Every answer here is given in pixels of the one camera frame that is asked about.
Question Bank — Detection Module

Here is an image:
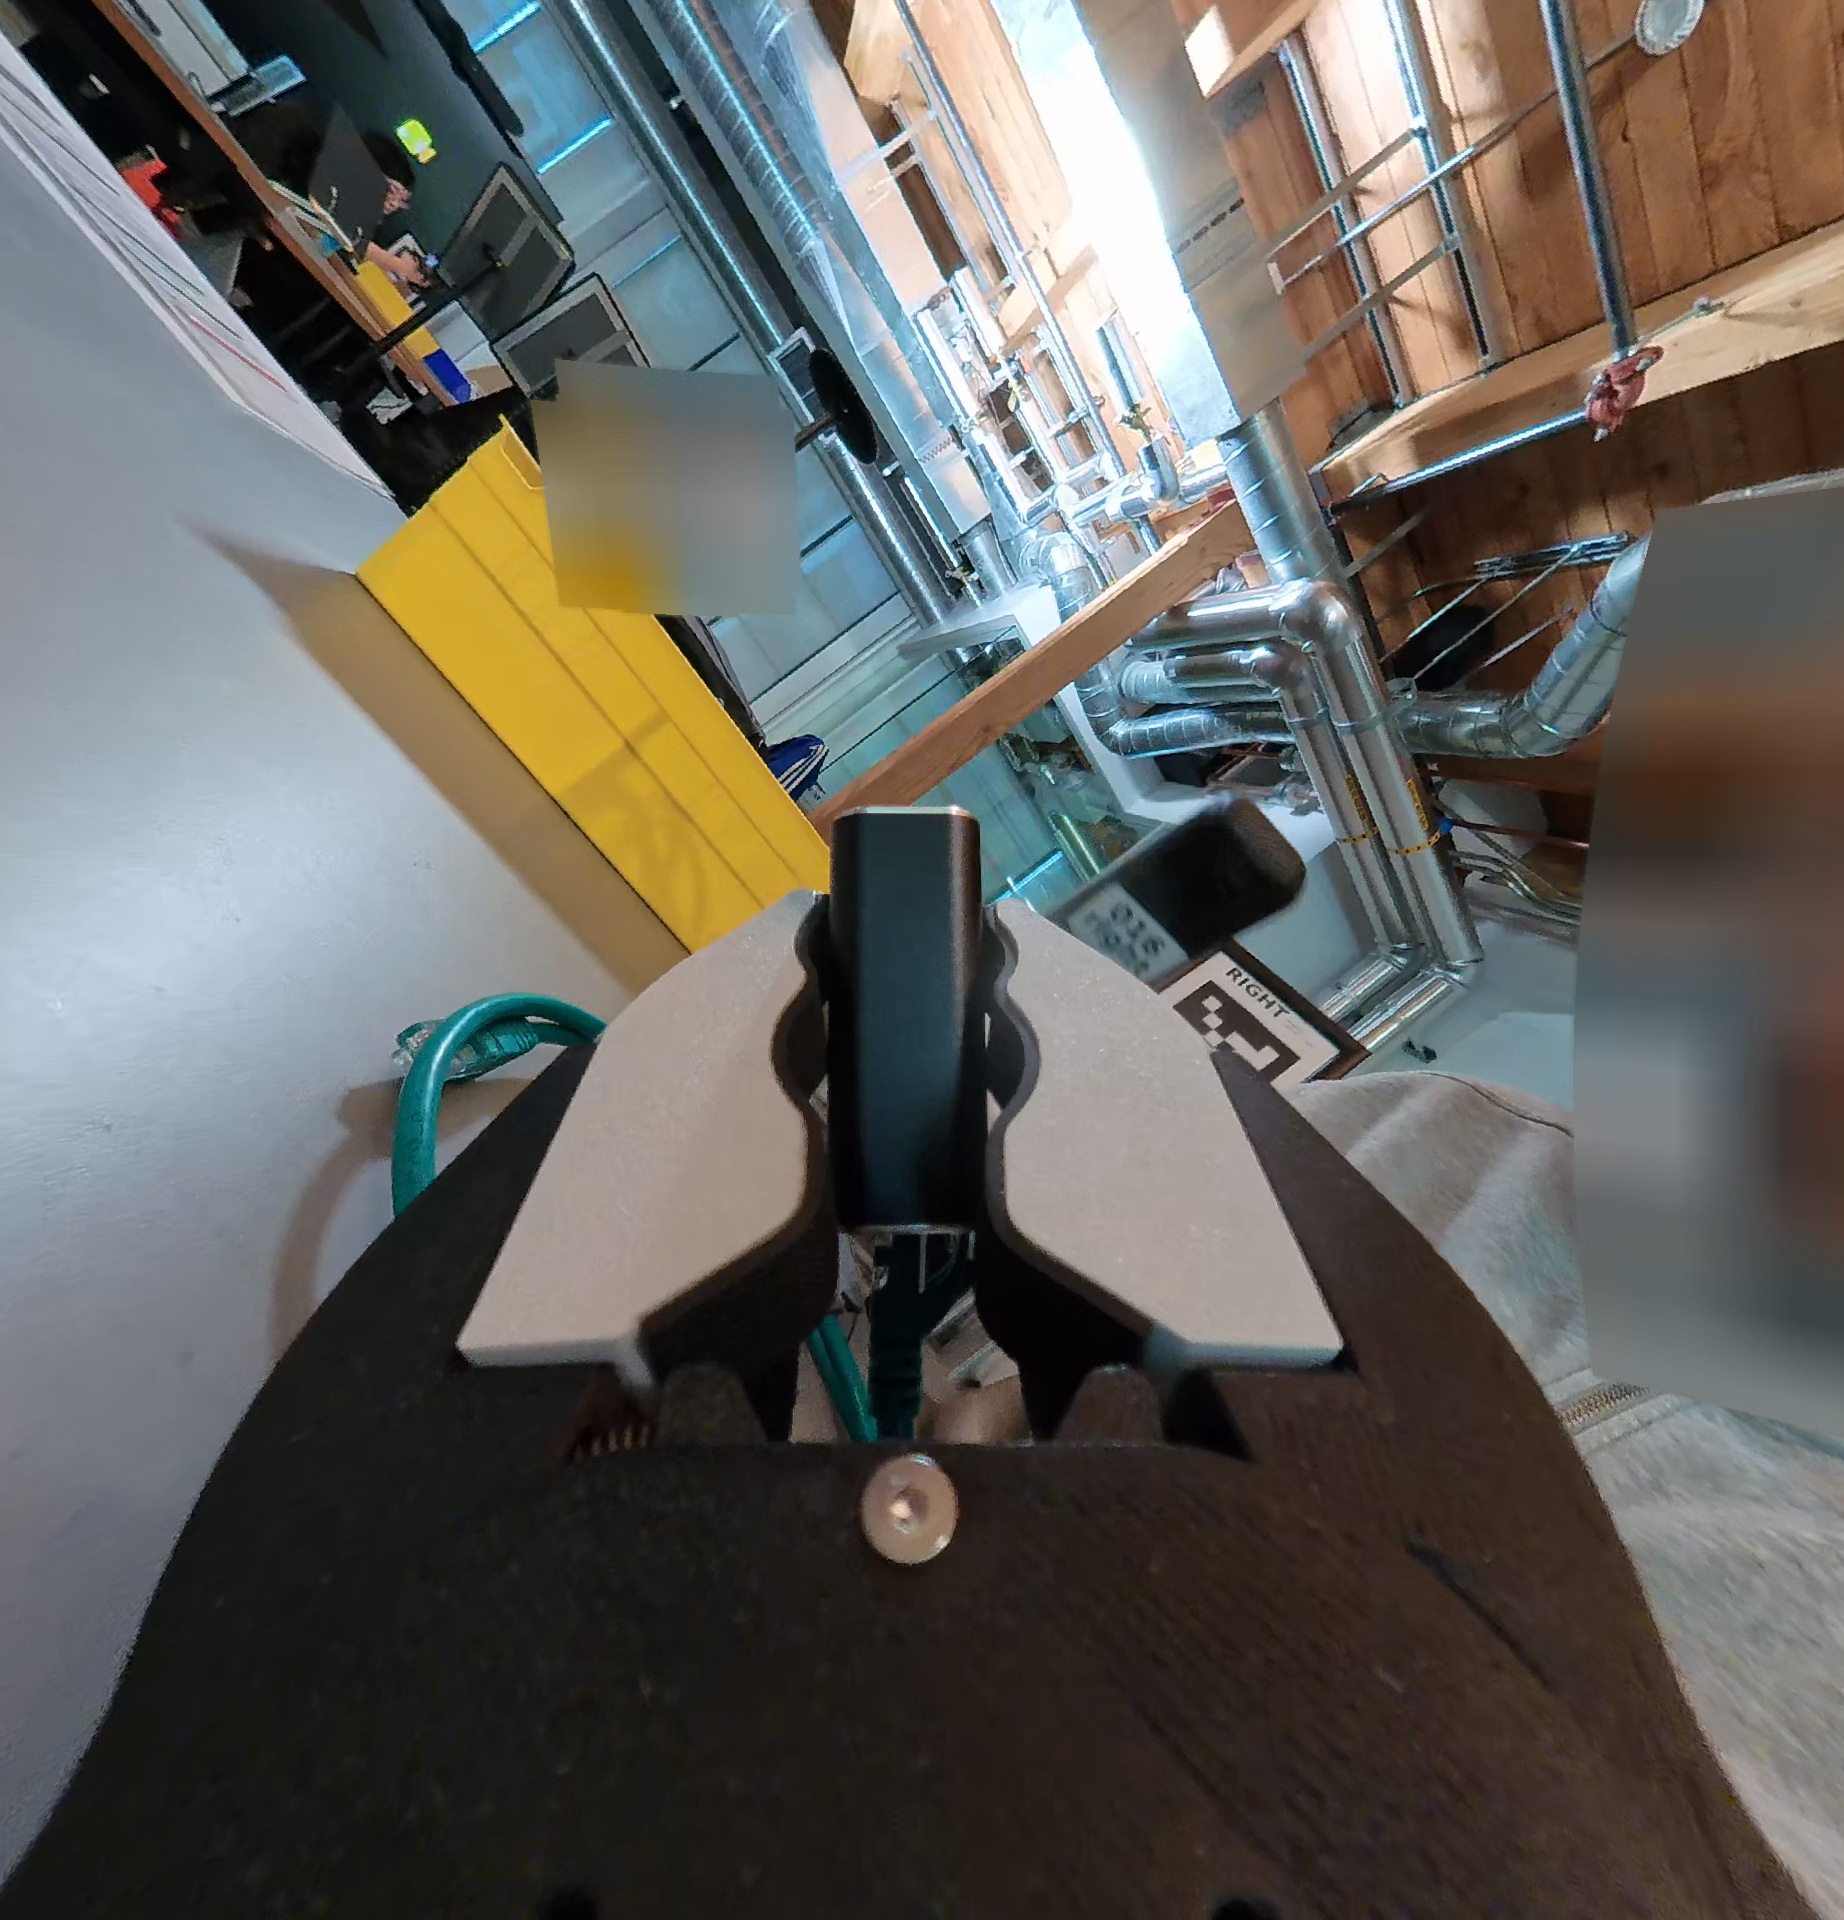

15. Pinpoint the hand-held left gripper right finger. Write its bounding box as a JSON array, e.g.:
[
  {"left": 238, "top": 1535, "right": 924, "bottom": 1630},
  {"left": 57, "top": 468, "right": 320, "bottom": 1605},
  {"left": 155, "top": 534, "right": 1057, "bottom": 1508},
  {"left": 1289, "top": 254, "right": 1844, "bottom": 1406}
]
[{"left": 981, "top": 896, "right": 1345, "bottom": 1368}]

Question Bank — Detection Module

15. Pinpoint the wooden ceiling beam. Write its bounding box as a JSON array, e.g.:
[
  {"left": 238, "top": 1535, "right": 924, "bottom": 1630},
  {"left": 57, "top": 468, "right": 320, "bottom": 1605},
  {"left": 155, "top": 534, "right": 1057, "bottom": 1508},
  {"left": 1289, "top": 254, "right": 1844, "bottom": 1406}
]
[{"left": 839, "top": 503, "right": 1260, "bottom": 833}]

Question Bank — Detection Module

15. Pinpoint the cluster of silver ventilation pipes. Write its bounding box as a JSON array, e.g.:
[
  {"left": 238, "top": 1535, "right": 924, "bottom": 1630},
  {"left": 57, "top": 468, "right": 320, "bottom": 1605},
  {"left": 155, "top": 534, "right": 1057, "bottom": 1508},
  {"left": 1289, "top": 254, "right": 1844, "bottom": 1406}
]
[{"left": 561, "top": 0, "right": 1659, "bottom": 1050}]

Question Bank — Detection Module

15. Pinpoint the red pipe clamp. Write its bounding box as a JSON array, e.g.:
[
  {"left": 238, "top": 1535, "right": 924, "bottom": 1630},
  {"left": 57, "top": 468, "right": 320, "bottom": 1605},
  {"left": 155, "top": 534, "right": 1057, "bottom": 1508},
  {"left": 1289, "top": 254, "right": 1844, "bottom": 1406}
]
[{"left": 1586, "top": 344, "right": 1668, "bottom": 440}]

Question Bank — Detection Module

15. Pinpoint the yellow plastic bin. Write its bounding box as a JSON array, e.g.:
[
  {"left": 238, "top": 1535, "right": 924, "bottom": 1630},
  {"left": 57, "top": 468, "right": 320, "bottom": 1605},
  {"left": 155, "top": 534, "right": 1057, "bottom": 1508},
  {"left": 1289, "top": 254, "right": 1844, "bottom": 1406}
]
[{"left": 353, "top": 421, "right": 834, "bottom": 952}]

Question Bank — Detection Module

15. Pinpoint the black ethernet splitter box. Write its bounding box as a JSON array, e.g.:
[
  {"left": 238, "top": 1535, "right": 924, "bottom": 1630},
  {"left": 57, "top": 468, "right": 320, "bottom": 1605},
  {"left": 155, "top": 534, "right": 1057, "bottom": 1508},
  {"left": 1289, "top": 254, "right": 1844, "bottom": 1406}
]
[{"left": 828, "top": 804, "right": 991, "bottom": 1233}]

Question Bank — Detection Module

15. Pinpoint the black round lamp head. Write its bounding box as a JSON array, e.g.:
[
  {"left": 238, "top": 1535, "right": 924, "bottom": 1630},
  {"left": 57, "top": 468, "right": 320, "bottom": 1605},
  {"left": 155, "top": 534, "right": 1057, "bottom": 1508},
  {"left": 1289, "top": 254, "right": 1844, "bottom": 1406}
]
[{"left": 801, "top": 348, "right": 889, "bottom": 461}]

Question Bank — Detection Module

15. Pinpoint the white printed paper sheet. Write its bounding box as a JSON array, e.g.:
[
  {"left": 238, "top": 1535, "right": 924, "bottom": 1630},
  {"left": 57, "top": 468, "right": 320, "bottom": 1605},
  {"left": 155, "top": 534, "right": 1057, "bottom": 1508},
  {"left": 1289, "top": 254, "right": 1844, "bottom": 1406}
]
[{"left": 0, "top": 15, "right": 400, "bottom": 496}]

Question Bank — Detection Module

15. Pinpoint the framed black white marker sign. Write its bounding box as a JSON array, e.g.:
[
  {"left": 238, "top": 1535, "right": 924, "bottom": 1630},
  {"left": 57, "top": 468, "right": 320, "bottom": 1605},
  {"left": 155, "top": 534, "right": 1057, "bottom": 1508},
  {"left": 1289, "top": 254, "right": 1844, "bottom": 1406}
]
[{"left": 1154, "top": 942, "right": 1373, "bottom": 1086}]

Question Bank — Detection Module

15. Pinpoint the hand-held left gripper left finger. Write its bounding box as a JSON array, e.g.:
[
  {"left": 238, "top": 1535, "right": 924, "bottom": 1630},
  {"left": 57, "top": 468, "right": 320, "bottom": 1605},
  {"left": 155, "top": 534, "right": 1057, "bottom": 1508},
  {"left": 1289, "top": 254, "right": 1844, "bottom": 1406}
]
[{"left": 454, "top": 886, "right": 841, "bottom": 1368}]

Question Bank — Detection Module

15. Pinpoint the green ethernet cable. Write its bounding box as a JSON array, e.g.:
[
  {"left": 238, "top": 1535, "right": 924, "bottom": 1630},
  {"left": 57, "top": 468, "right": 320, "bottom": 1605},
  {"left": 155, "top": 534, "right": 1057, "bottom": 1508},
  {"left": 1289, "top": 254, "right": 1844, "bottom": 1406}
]
[{"left": 387, "top": 990, "right": 971, "bottom": 1444}]

